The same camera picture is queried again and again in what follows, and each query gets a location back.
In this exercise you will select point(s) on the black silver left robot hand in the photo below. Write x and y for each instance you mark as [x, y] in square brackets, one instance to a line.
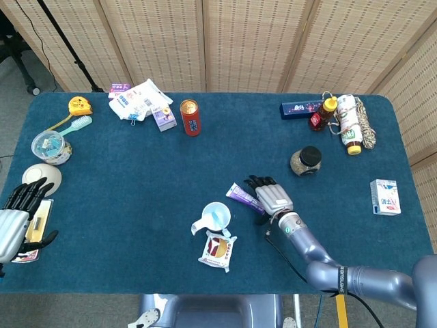
[12, 232]

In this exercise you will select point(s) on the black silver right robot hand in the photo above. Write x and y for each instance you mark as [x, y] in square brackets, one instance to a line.
[274, 198]

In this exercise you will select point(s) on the purple toothpaste tube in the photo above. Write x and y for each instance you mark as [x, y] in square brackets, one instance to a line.
[240, 195]

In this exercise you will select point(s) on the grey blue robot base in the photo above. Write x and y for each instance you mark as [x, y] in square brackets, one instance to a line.
[211, 311]

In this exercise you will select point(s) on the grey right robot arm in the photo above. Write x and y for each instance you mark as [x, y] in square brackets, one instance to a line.
[307, 239]

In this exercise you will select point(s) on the razor in card pack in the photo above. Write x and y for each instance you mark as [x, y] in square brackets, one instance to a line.
[42, 215]

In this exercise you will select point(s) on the glass jar black lid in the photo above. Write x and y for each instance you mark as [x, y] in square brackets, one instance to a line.
[307, 160]

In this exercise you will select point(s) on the beige bowl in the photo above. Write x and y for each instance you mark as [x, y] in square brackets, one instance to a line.
[37, 172]

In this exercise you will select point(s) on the snack packet with orange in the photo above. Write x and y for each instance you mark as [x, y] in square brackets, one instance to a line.
[217, 252]

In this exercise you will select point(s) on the dark blue long box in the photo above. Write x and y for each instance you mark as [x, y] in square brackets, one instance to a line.
[297, 110]

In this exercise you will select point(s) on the clear tub with clips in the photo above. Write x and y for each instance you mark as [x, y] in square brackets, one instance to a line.
[49, 147]

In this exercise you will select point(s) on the honey bottle yellow cap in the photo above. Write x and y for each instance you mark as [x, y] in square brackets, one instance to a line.
[322, 116]

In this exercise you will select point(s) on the white drink bottle yellow cap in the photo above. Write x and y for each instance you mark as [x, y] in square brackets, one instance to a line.
[349, 119]

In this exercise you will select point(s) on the white blue milk carton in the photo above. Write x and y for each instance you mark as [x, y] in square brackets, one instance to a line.
[384, 196]

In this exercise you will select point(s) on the metal table leg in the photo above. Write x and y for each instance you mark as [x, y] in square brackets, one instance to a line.
[297, 309]

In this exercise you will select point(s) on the red soda can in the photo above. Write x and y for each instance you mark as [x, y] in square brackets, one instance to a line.
[191, 119]

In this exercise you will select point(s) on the mint green scrub brush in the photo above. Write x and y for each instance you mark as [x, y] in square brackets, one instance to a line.
[80, 122]

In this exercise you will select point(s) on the small purple white box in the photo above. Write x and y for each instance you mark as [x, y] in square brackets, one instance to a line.
[164, 119]

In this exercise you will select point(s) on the blue felt table cover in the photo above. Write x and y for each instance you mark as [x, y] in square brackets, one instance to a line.
[136, 171]

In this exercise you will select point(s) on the yellow tape measure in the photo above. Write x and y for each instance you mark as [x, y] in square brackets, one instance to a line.
[79, 106]

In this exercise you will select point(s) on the bamboo folding screen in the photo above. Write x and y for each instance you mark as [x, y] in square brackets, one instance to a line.
[239, 41]

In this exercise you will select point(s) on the small binder clip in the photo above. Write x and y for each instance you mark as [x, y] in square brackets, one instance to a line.
[133, 119]

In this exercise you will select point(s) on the white plastic pouch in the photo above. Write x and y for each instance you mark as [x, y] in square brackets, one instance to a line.
[150, 94]

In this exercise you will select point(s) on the white wipes pack blue print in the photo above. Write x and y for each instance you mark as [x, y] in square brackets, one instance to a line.
[126, 104]

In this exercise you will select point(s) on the purple white card pack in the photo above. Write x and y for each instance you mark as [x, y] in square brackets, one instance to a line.
[117, 88]

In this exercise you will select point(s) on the black wheeled chair base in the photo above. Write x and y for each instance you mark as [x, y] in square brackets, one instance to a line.
[13, 46]

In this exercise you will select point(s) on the black tripod stand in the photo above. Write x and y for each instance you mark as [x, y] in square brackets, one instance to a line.
[65, 44]

